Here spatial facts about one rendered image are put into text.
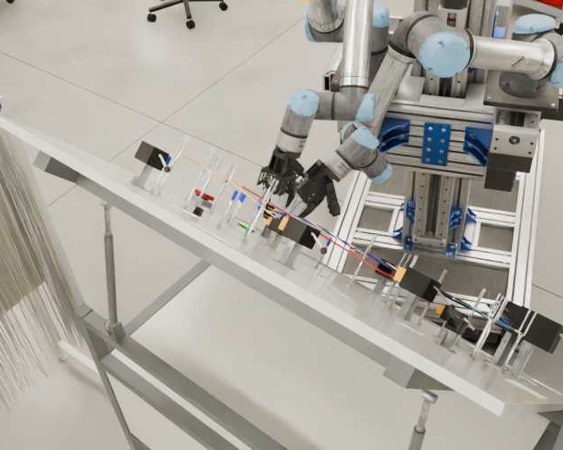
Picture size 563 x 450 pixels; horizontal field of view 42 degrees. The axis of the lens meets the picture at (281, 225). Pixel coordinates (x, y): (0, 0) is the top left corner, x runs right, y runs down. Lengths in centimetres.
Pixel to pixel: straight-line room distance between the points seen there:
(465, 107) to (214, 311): 106
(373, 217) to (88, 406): 146
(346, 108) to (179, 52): 320
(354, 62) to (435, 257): 141
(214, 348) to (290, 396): 28
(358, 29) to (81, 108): 295
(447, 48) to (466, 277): 137
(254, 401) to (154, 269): 160
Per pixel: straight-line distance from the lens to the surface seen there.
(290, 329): 218
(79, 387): 321
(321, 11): 228
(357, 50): 197
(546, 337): 164
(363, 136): 209
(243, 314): 223
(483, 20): 255
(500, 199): 350
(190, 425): 204
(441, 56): 199
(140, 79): 484
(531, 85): 243
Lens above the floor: 252
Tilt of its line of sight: 44 degrees down
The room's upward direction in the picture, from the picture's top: 5 degrees counter-clockwise
